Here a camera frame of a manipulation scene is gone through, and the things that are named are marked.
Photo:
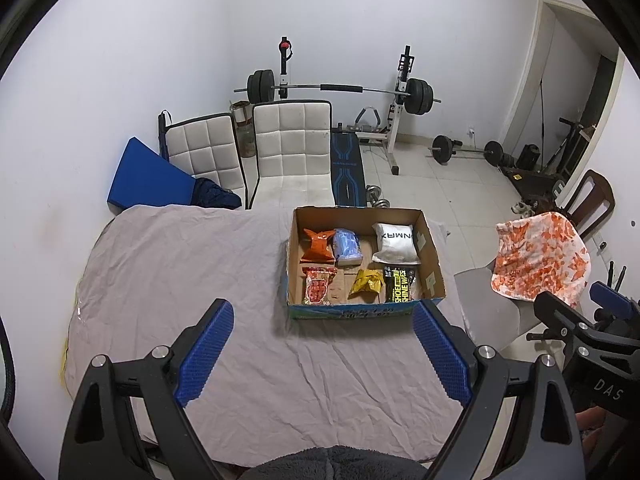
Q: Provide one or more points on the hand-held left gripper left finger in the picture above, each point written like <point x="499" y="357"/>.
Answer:
<point x="205" y="352"/>

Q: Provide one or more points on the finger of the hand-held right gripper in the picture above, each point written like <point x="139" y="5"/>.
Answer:
<point x="562" y="315"/>
<point x="612" y="300"/>

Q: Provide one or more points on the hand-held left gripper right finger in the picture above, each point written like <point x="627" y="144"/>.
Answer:
<point x="442" y="352"/>

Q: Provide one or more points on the black wipes packet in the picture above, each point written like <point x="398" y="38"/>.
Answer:
<point x="398" y="285"/>

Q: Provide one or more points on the cardboard box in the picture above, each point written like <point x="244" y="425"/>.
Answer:
<point x="435" y="270"/>

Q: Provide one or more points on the yellow packet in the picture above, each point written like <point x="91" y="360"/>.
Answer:
<point x="367" y="282"/>

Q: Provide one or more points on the white soft packet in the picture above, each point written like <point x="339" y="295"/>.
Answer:
<point x="396" y="245"/>

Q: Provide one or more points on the red snack packet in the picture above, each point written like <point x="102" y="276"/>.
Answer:
<point x="318" y="286"/>

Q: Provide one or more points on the light blue tissue packet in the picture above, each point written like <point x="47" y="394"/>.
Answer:
<point x="347" y="249"/>

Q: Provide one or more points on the orange snack packet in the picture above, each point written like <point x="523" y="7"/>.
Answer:
<point x="318" y="247"/>

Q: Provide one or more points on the person's right hand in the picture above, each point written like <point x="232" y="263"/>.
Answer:
<point x="590" y="422"/>

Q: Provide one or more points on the orange patterned towel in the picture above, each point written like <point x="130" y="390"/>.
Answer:
<point x="540" y="255"/>

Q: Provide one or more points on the grey chair seat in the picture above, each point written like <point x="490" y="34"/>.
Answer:
<point x="480" y="300"/>

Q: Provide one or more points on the grey table cloth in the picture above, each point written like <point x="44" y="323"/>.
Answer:
<point x="200" y="260"/>

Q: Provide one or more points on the dark wooden chair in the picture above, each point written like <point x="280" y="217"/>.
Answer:
<point x="597" y="200"/>

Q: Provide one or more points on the white slipper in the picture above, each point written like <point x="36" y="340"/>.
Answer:
<point x="522" y="207"/>

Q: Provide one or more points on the dark exercise equipment pile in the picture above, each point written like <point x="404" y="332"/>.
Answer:
<point x="540" y="165"/>

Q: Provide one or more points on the person's grey fleece clothing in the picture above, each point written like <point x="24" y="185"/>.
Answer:
<point x="335" y="465"/>

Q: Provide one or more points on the dark blue quilted garment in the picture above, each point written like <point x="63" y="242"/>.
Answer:
<point x="217" y="195"/>

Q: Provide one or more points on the chrome dumbbell pair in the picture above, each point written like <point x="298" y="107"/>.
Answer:
<point x="378" y="197"/>

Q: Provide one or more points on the blue foam cushion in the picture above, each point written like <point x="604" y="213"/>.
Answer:
<point x="150" y="175"/>

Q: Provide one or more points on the white padded chair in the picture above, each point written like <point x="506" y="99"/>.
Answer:
<point x="205" y="152"/>
<point x="292" y="150"/>

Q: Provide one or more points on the small barbell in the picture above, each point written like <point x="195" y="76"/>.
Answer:
<point x="442" y="149"/>

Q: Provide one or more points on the black and blue weight bench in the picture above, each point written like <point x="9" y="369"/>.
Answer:
<point x="346" y="170"/>

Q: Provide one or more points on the white bench press rack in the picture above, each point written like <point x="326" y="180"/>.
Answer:
<point x="400" y="110"/>

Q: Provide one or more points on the barbell with black plates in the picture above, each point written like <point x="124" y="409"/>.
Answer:
<point x="260" y="86"/>

